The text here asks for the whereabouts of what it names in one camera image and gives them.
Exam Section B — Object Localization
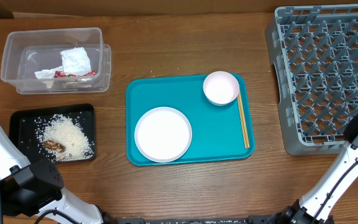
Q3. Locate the white napkin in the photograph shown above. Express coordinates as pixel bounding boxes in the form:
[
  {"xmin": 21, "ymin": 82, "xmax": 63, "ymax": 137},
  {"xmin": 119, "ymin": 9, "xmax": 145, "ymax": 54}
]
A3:
[{"xmin": 60, "ymin": 47, "xmax": 91, "ymax": 76}]

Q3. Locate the red snack wrapper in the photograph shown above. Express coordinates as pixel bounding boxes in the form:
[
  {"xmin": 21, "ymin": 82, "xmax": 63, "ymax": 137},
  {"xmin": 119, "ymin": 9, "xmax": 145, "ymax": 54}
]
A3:
[{"xmin": 53, "ymin": 70, "xmax": 96, "ymax": 78}]

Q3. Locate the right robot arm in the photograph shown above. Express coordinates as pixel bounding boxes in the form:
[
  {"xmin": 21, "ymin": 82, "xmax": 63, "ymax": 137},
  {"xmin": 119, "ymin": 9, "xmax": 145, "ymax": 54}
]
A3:
[{"xmin": 267, "ymin": 114, "xmax": 358, "ymax": 224}]

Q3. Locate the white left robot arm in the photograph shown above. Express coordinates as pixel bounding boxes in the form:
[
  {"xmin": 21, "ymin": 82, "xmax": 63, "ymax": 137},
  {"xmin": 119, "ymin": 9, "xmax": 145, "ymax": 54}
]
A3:
[{"xmin": 0, "ymin": 126, "xmax": 117, "ymax": 223}]

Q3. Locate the grey dishwasher rack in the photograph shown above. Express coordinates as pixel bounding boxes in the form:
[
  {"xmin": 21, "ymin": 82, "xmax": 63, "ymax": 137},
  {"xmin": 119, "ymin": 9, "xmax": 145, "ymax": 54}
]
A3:
[{"xmin": 265, "ymin": 4, "xmax": 358, "ymax": 156}]

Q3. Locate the black food waste tray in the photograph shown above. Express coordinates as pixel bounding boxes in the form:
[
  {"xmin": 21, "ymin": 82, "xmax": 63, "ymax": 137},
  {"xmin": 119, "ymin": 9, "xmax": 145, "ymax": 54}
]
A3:
[{"xmin": 9, "ymin": 103, "xmax": 96, "ymax": 163}]

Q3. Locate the white round plate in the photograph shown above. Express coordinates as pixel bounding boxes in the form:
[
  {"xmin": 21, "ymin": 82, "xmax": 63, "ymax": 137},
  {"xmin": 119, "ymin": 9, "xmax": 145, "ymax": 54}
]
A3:
[{"xmin": 134, "ymin": 106, "xmax": 193, "ymax": 163}]

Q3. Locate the teal plastic tray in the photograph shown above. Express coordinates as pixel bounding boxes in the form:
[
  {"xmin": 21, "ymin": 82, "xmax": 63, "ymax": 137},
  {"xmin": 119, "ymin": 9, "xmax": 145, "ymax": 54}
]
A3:
[{"xmin": 126, "ymin": 75, "xmax": 255, "ymax": 166}]

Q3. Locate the pink bowl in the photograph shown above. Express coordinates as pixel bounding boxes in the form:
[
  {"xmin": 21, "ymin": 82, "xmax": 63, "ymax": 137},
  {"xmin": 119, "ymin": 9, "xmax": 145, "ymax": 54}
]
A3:
[{"xmin": 203, "ymin": 71, "xmax": 240, "ymax": 106}]

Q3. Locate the wooden chopstick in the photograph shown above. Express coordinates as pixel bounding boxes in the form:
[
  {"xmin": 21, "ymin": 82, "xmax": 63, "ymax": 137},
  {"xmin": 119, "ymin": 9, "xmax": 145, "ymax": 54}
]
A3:
[
  {"xmin": 236, "ymin": 93, "xmax": 249, "ymax": 149},
  {"xmin": 238, "ymin": 91, "xmax": 251, "ymax": 149}
]

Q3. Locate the pile of white rice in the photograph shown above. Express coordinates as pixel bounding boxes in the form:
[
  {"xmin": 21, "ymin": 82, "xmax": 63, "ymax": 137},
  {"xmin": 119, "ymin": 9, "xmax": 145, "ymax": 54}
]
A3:
[{"xmin": 34, "ymin": 114, "xmax": 95, "ymax": 162}]

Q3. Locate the brown food scrap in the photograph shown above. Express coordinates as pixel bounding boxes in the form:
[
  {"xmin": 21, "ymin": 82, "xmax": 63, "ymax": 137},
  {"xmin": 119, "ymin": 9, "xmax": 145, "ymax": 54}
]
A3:
[{"xmin": 43, "ymin": 140, "xmax": 66, "ymax": 152}]

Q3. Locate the white crumpled tissue in bin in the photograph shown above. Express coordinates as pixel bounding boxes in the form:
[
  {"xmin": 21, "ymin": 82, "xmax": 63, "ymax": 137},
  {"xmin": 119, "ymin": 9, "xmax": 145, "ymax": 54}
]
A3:
[{"xmin": 34, "ymin": 66, "xmax": 63, "ymax": 79}]

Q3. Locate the clear plastic bin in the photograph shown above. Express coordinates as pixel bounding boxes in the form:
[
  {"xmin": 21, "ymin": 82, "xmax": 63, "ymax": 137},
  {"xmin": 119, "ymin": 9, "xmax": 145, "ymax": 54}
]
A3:
[{"xmin": 0, "ymin": 27, "xmax": 112, "ymax": 95}]

